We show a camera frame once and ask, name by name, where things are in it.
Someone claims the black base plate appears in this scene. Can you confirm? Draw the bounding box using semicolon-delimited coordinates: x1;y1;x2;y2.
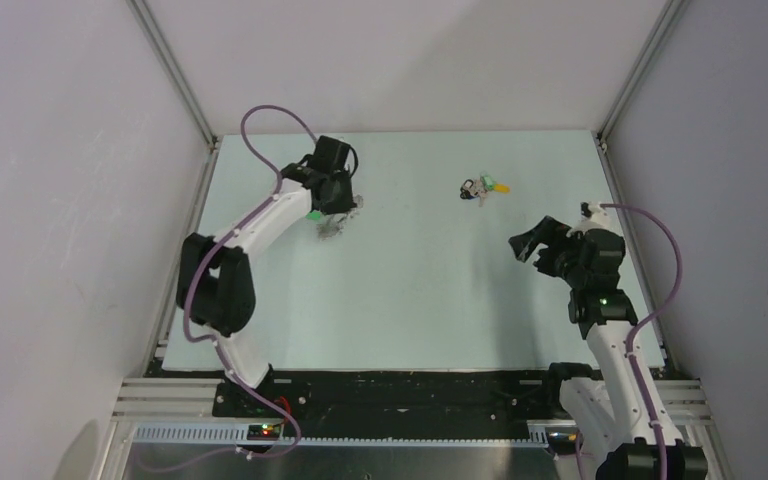
212;370;570;439

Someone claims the left small circuit board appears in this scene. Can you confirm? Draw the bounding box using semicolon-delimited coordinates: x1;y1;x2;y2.
246;423;283;441

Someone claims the right aluminium frame post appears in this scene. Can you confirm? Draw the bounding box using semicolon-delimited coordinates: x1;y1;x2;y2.
595;0;689;153

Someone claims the left aluminium frame post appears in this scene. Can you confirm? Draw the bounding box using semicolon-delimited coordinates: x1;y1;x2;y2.
125;0;218;152

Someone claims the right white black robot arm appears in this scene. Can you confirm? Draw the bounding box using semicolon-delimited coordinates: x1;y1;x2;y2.
508;216;709;479

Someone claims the right small circuit board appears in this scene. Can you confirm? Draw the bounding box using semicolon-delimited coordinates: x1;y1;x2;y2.
547;431;579;450

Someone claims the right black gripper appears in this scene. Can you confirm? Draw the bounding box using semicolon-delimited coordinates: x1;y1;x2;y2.
508;215;586;288

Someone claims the large silver keyring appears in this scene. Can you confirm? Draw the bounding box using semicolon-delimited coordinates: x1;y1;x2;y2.
317;195;364;241

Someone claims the aluminium frame post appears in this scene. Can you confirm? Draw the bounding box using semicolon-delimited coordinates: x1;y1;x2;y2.
125;0;218;152
595;0;689;153

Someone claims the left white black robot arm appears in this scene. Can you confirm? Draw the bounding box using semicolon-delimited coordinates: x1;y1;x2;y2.
176;136;359;417

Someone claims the grey slotted cable duct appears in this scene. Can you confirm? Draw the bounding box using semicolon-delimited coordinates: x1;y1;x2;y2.
132;423;549;448

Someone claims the bunch of coloured keys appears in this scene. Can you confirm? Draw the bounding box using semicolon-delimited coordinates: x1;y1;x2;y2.
459;174;511;207

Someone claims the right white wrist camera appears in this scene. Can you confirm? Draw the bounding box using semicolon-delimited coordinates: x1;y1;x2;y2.
567;202;613;237

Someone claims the small circuit board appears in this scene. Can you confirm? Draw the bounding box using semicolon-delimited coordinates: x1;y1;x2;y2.
547;431;579;450
246;423;283;441

